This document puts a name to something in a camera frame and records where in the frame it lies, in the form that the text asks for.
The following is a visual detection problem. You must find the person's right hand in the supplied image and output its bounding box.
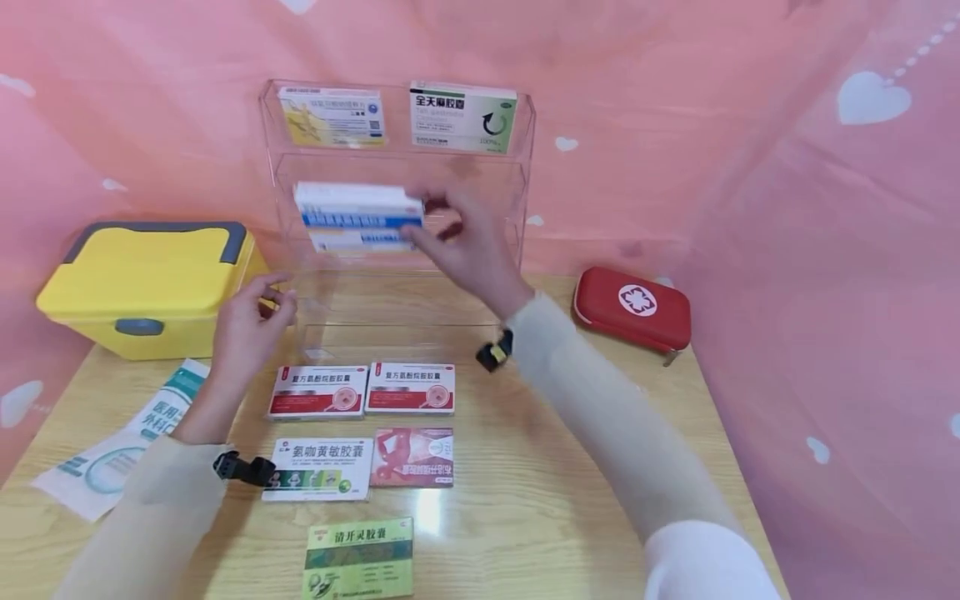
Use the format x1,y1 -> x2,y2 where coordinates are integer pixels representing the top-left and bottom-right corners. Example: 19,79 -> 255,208
401,177 -> 535,322

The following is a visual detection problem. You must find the person's left hand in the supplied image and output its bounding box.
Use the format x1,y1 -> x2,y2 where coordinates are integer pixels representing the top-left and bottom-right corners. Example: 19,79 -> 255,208
211,271 -> 299,394

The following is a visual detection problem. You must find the blue and white medicine box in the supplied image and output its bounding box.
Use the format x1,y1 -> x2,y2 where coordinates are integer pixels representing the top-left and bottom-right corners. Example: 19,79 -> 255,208
292,181 -> 426,253

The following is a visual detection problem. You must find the person's right forearm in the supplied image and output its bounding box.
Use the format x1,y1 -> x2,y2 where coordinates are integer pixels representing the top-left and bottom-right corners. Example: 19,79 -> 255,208
502,290 -> 785,600

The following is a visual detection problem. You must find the person's left forearm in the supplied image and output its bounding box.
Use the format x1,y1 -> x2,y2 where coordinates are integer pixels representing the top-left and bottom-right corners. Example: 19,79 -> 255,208
52,379 -> 260,600

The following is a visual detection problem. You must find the clear acrylic tiered shelf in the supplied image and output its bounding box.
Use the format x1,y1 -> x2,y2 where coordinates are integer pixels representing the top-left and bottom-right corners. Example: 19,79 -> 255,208
258,78 -> 538,369

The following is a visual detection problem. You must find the white and green medicine box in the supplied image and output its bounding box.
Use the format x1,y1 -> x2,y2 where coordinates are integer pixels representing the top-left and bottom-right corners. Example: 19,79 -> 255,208
409,80 -> 519,156

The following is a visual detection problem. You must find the red and white medicine box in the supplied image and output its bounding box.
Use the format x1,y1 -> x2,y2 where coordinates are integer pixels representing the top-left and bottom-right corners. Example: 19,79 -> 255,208
267,364 -> 371,421
364,361 -> 458,417

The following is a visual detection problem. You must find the black wrist band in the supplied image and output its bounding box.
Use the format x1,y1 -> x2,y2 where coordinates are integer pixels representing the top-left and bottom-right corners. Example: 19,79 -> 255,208
212,450 -> 278,488
475,328 -> 516,373

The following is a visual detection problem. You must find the yellow and white medicine box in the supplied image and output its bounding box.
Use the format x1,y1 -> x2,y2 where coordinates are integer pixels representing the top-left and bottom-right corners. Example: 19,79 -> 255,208
277,87 -> 388,150

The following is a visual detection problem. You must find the white box green picture strip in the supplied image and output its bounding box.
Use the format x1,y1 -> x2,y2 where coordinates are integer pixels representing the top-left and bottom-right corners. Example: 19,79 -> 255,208
261,437 -> 375,503

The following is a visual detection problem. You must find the pink and red medicine box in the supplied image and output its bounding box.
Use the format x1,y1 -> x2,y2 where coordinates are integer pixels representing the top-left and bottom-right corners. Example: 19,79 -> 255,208
368,427 -> 456,489

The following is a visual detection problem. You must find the red first aid pouch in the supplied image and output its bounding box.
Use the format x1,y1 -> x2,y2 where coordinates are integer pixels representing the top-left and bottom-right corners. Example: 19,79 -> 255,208
572,266 -> 693,366

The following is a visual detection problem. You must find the white and teal mask packet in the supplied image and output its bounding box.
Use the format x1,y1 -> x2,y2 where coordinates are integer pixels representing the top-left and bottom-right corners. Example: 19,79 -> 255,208
30,358 -> 212,523

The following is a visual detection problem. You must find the green and yellow medicine box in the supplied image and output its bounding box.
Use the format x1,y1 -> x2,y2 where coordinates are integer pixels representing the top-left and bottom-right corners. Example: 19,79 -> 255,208
301,517 -> 416,600

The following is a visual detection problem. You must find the yellow storage box grey handle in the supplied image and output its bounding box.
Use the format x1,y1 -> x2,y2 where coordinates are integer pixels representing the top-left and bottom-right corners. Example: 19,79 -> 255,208
35,220 -> 273,362

